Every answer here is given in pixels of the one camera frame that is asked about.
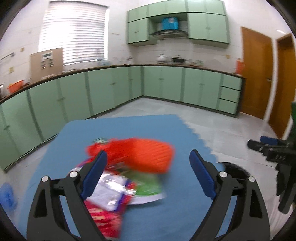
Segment green lower kitchen cabinets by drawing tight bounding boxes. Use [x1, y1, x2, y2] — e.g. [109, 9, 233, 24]
[1, 65, 245, 169]

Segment blue foam table mat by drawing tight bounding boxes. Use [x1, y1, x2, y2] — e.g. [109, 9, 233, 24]
[18, 115, 223, 240]

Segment brown wooden door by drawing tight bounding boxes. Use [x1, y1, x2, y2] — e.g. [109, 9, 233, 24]
[268, 34, 295, 138]
[241, 27, 273, 119]

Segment orange thermos flask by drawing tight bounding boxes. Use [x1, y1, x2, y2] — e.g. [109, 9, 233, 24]
[235, 58, 245, 75]

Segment black wok pan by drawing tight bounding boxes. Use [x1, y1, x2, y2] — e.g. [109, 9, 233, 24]
[171, 55, 185, 64]

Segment blue box on hood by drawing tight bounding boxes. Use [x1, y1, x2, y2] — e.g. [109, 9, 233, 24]
[162, 17, 179, 30]

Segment white window blinds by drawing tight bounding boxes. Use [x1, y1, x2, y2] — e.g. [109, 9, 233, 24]
[39, 1, 108, 65]

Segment range hood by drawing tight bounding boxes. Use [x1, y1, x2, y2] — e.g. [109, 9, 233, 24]
[151, 30, 188, 40]

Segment green kitchen cabinets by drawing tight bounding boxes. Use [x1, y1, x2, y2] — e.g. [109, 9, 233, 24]
[126, 1, 230, 48]
[1, 65, 245, 169]

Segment orange plastic basin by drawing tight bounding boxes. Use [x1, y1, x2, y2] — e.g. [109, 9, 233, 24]
[8, 80, 25, 94]

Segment brown cardboard box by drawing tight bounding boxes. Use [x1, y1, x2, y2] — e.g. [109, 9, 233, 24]
[30, 48, 63, 82]

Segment white cooking pot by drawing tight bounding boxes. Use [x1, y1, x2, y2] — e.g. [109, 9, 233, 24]
[157, 54, 168, 64]

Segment green white paper packet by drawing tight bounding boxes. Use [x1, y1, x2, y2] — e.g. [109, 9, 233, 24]
[120, 170, 166, 205]

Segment green upper kitchen cabinets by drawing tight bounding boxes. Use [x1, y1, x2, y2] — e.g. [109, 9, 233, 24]
[126, 1, 230, 48]

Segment orange foam fruit net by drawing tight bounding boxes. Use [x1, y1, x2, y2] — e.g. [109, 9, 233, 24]
[86, 138, 174, 174]

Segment white purple snack wrapper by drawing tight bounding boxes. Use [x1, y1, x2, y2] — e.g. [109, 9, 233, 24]
[85, 168, 137, 212]

